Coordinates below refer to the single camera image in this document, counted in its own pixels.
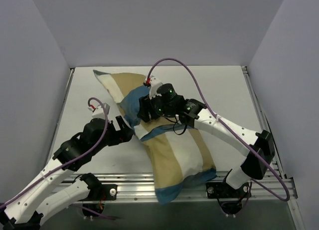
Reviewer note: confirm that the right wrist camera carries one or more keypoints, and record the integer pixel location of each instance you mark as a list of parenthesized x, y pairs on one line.
[(153, 83)]

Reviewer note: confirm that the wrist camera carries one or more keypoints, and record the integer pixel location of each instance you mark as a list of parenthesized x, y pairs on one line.
[(153, 83), (98, 111)]

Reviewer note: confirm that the left side aluminium rail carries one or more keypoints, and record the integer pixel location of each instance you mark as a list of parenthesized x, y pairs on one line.
[(65, 94)]

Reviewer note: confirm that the aluminium mounting rail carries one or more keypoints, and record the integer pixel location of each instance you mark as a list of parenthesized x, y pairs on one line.
[(141, 188)]

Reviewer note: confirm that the blue beige checked pillowcase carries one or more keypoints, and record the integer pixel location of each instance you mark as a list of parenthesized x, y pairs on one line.
[(178, 161)]

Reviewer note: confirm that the right side aluminium rail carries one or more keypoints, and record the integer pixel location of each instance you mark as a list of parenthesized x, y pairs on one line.
[(264, 124)]

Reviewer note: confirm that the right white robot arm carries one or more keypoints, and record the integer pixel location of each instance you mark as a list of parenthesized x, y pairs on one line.
[(257, 148)]

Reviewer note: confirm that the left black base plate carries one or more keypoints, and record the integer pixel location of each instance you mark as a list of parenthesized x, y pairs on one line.
[(103, 192)]

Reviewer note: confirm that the white pillow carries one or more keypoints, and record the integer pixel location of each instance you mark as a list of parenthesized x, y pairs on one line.
[(111, 86)]

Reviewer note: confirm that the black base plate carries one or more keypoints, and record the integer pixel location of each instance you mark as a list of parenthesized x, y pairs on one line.
[(103, 192), (221, 190)]

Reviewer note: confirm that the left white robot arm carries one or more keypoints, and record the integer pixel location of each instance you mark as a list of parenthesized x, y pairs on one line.
[(49, 175)]

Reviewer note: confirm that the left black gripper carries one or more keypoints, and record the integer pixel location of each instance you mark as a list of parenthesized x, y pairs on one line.
[(119, 131)]

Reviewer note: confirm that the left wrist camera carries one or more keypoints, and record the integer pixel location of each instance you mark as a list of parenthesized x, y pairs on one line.
[(98, 111)]

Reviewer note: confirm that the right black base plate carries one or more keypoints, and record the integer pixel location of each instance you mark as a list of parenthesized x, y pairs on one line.
[(221, 190)]

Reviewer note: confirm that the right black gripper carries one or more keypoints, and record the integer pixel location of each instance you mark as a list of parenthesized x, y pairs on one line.
[(144, 108)]

